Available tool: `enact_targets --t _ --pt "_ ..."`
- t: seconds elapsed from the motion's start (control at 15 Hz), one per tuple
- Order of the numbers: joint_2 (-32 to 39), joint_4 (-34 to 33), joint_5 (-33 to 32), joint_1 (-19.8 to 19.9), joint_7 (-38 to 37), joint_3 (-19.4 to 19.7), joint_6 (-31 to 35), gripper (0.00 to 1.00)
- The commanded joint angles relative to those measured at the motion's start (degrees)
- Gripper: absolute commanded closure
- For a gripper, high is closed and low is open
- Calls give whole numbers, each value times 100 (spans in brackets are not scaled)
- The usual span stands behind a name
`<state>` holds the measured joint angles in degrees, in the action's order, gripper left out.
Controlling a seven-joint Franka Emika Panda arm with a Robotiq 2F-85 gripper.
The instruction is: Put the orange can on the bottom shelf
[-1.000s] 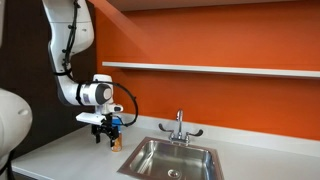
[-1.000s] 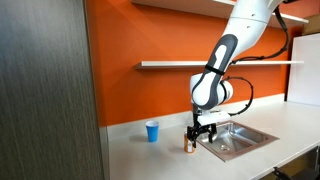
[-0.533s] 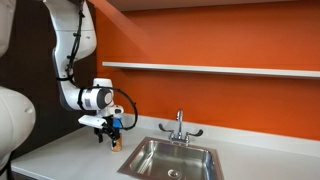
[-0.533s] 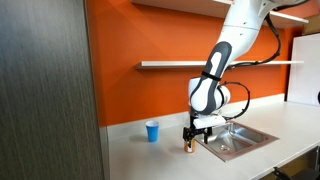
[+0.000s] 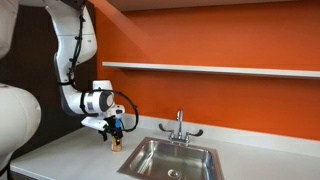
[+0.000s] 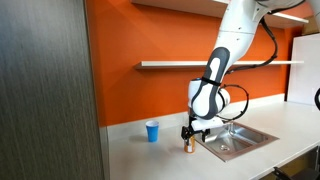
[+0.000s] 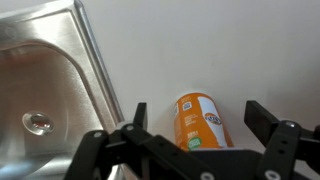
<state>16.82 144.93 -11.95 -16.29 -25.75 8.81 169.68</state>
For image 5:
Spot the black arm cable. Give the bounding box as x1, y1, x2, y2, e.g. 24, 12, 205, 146
66, 4, 140, 133

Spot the orange can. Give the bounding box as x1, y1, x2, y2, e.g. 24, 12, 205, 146
111, 134, 123, 153

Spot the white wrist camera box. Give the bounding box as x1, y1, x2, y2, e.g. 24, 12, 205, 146
80, 116, 111, 131

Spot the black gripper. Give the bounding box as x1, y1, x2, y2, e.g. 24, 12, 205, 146
98, 115, 125, 142

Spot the white wall shelf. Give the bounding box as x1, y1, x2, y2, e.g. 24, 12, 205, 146
101, 61, 320, 80

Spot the stainless steel sink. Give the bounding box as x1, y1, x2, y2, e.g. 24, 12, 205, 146
117, 136, 225, 180

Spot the chrome faucet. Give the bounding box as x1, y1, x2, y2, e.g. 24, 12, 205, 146
158, 108, 204, 147

